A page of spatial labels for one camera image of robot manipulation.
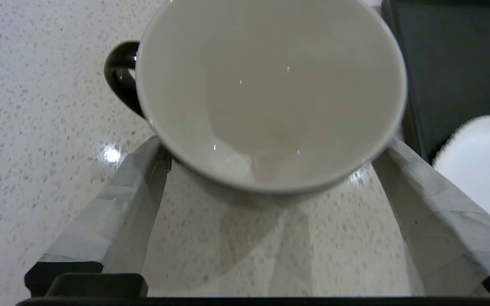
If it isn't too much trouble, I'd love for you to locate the black rectangular tray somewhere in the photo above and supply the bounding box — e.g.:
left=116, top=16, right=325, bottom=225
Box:
left=383, top=0, right=490, bottom=164

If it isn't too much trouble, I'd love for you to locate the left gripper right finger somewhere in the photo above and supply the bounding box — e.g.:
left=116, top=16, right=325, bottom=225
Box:
left=372, top=138, right=490, bottom=297

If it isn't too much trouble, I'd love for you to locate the round white coaster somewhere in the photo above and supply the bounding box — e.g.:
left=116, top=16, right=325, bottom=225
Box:
left=433, top=114, right=490, bottom=237

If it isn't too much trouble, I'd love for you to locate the black cup white inside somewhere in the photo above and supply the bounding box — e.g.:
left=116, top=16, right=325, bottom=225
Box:
left=104, top=0, right=408, bottom=196

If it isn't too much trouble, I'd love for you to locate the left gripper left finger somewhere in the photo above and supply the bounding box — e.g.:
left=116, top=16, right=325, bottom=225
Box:
left=25, top=136, right=173, bottom=297

